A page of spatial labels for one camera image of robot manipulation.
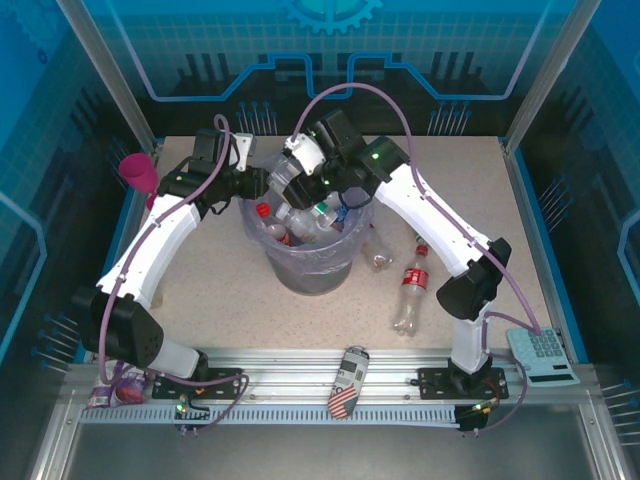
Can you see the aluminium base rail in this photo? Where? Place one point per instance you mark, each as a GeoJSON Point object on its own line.
{"type": "Point", "coordinates": [280, 370]}

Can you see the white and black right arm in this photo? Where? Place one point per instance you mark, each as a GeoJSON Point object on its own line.
{"type": "Point", "coordinates": [435, 225]}

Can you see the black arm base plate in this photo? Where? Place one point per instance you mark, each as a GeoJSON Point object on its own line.
{"type": "Point", "coordinates": [225, 375]}
{"type": "Point", "coordinates": [435, 382]}

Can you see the crumpled snack packet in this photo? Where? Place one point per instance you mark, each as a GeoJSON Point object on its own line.
{"type": "Point", "coordinates": [125, 392]}

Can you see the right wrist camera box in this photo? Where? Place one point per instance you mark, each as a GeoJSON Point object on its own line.
{"type": "Point", "coordinates": [305, 152]}

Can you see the red-capped clear plastic bottle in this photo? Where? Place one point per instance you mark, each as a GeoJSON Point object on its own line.
{"type": "Point", "coordinates": [263, 210]}

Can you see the light blue calculator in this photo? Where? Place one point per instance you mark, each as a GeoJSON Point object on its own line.
{"type": "Point", "coordinates": [545, 350]}

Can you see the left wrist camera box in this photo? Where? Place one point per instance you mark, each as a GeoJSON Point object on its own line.
{"type": "Point", "coordinates": [244, 147]}

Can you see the aluminium frame post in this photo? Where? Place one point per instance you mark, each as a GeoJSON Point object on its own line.
{"type": "Point", "coordinates": [545, 75]}
{"type": "Point", "coordinates": [107, 75]}

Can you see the green-capped red label bottle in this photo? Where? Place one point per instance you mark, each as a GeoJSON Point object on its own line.
{"type": "Point", "coordinates": [419, 236]}

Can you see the black connector board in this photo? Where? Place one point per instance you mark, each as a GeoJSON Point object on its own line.
{"type": "Point", "coordinates": [192, 415]}
{"type": "Point", "coordinates": [475, 417]}

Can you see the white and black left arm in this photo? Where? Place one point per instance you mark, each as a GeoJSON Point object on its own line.
{"type": "Point", "coordinates": [150, 250]}

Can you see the clear bottle with brown residue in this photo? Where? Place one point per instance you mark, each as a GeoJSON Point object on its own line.
{"type": "Point", "coordinates": [377, 255]}

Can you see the grey round bin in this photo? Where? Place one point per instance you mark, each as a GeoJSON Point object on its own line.
{"type": "Point", "coordinates": [310, 282]}

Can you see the pink plastic goblet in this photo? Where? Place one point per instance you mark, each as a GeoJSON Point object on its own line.
{"type": "Point", "coordinates": [137, 172]}

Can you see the flag print can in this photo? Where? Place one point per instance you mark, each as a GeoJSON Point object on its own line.
{"type": "Point", "coordinates": [345, 385]}

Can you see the clear plastic bottle white cap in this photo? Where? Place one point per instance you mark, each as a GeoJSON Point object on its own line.
{"type": "Point", "coordinates": [300, 225]}

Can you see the large cola bottle red label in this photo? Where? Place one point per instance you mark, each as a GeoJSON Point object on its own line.
{"type": "Point", "coordinates": [415, 280]}

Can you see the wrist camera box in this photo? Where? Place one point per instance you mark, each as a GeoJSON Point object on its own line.
{"type": "Point", "coordinates": [305, 152]}
{"type": "Point", "coordinates": [244, 147]}

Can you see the grey metal front plate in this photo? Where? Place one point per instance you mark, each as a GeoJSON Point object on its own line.
{"type": "Point", "coordinates": [320, 450]}

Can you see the clear bottle blue label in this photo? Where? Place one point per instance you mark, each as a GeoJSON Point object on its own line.
{"type": "Point", "coordinates": [330, 210]}

